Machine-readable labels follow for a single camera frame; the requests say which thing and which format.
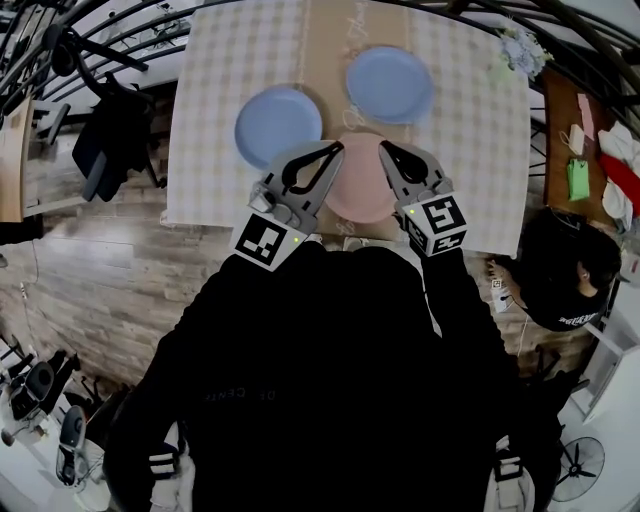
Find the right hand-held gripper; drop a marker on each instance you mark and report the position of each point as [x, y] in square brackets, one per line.
[440, 215]

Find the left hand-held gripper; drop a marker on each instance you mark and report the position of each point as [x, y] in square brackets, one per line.
[260, 240]

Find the pink big plate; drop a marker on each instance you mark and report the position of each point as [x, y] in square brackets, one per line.
[360, 185]

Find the blue big plate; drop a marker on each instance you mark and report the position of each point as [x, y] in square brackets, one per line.
[390, 82]
[277, 125]

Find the person's left forearm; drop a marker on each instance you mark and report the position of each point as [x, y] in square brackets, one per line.
[235, 290]

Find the person's right forearm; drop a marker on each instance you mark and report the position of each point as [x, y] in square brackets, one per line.
[450, 290]

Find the person's left white shoe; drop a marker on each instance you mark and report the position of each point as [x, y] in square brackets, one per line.
[354, 244]

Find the checkered tablecloth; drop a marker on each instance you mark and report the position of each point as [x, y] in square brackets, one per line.
[225, 65]

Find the brown wooden side table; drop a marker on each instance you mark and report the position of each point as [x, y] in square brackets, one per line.
[557, 130]

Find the white power strip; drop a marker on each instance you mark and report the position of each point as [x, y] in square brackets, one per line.
[23, 291]
[501, 300]

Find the green tag on side table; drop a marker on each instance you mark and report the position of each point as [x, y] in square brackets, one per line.
[578, 182]

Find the white flower bouquet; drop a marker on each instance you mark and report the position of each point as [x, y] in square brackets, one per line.
[522, 50]

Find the small beige bag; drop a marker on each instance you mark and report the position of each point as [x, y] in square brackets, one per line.
[577, 136]

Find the pink paper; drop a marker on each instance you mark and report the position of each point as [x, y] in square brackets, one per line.
[587, 115]

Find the black office chair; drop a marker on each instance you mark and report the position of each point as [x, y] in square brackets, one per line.
[107, 145]

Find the white cloth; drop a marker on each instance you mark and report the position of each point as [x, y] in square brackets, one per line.
[617, 142]

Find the red cloth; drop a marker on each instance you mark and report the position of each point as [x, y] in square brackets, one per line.
[622, 177]

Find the person's black sweater torso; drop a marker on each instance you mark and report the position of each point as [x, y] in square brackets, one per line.
[325, 400]

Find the black metal stand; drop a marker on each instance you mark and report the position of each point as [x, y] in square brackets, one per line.
[65, 52]

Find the light wooden desk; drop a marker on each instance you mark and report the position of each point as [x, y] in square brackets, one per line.
[12, 160]

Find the white striped clothing piece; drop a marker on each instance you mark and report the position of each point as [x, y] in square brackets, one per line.
[515, 492]
[167, 485]

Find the black floor fan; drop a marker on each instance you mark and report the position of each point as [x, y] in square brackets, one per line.
[577, 470]

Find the gray office chair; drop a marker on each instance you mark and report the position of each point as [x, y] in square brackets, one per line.
[72, 430]
[37, 382]

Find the white cluttered desk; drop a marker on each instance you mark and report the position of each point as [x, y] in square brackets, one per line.
[15, 475]

